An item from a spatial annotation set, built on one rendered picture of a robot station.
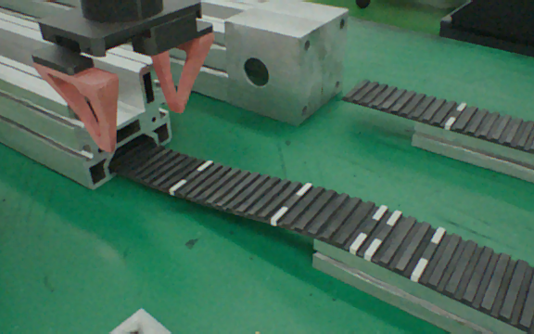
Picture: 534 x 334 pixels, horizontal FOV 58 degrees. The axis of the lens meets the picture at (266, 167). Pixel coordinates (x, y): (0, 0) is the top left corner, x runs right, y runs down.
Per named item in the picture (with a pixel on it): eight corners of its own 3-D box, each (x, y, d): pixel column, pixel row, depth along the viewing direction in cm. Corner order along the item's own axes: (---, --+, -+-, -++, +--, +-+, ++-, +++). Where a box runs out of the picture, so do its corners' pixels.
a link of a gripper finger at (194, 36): (108, 122, 41) (82, 13, 36) (166, 93, 46) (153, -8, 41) (164, 147, 38) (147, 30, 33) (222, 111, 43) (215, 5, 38)
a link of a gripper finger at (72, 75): (56, 149, 38) (20, 32, 33) (125, 113, 43) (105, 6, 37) (114, 178, 35) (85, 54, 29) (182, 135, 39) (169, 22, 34)
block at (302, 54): (350, 83, 58) (359, 3, 52) (297, 127, 50) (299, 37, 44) (287, 67, 62) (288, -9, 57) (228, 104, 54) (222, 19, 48)
